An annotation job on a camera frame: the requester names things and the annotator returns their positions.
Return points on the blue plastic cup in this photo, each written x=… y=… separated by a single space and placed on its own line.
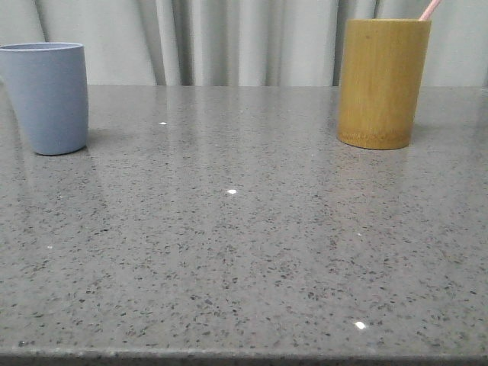
x=47 y=86

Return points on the pink chopstick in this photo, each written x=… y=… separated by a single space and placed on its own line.
x=430 y=8

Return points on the grey-white curtain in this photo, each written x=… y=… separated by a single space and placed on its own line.
x=245 y=43

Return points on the bamboo cylindrical holder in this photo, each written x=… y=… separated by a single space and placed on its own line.
x=382 y=66

